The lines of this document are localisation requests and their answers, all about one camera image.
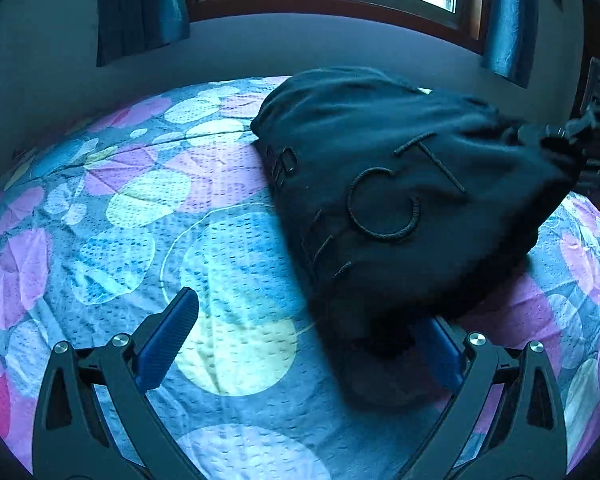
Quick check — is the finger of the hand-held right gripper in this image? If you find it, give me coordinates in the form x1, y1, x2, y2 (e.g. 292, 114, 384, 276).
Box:
516, 121, 583, 156

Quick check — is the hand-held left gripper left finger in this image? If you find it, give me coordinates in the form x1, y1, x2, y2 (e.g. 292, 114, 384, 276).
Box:
31, 287, 201, 480

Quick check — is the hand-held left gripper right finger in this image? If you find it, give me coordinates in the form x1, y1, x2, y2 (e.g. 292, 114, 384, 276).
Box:
405, 317, 568, 480

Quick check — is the black embroidered sweatshirt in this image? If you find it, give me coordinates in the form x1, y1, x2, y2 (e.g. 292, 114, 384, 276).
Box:
250, 66, 588, 408

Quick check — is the brown wooden furniture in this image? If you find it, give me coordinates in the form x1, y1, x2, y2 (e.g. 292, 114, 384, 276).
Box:
570, 0, 600, 116

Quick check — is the dark blue curtain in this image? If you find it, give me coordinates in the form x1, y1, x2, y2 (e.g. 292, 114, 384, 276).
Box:
96, 0, 191, 67
480, 0, 540, 88

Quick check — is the floral patterned bedspread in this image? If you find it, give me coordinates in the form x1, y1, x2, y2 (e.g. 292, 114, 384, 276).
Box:
0, 76, 600, 480

